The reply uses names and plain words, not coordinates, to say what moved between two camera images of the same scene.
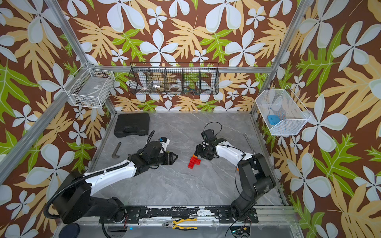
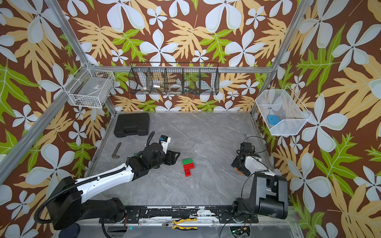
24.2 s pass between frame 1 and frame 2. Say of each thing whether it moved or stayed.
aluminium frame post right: stayed
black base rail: stayed
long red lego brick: moved
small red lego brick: moved
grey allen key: stayed
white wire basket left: stayed
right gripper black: moved
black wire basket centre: stayed
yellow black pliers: stayed
